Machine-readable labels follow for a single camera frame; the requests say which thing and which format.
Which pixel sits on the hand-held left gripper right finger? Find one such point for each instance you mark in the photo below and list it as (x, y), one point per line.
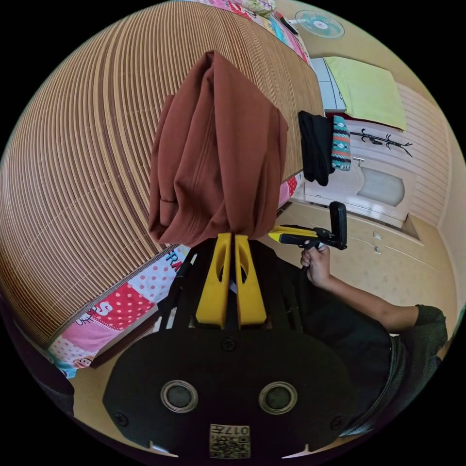
(249, 298)

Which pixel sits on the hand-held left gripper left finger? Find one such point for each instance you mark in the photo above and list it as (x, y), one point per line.
(213, 291)

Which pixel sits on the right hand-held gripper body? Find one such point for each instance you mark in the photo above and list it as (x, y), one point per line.
(309, 238)

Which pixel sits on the brown pants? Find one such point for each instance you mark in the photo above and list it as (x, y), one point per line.
(218, 156)

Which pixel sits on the person's right forearm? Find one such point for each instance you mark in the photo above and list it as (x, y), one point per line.
(367, 304)

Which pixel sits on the person's right hand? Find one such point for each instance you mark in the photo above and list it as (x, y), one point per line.
(317, 265)

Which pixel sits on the pile of clothes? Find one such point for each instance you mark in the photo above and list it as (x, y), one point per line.
(316, 145)

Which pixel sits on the person's body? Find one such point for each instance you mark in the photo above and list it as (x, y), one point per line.
(346, 342)

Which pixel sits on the black coat rack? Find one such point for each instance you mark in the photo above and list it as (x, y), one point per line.
(386, 142)

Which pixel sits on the bed with woven mat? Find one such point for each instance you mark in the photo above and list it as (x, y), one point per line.
(80, 153)

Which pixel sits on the light blue fan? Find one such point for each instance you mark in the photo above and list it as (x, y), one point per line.
(319, 24)

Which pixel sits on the floral pillow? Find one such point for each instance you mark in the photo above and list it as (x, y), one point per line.
(255, 5)

